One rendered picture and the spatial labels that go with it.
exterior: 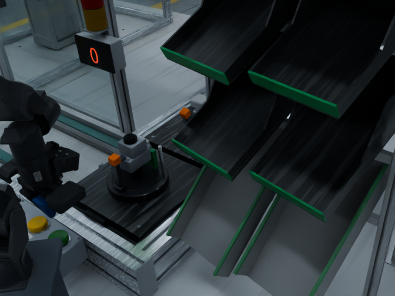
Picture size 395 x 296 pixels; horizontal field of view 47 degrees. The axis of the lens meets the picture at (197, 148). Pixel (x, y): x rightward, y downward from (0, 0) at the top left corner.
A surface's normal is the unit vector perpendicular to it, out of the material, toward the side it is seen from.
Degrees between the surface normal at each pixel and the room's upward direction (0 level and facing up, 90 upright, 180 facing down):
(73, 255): 90
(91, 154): 0
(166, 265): 90
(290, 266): 45
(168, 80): 0
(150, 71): 0
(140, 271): 90
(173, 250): 90
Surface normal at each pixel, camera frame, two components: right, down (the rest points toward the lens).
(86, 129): -0.07, -0.81
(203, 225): -0.58, -0.28
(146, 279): 0.78, 0.32
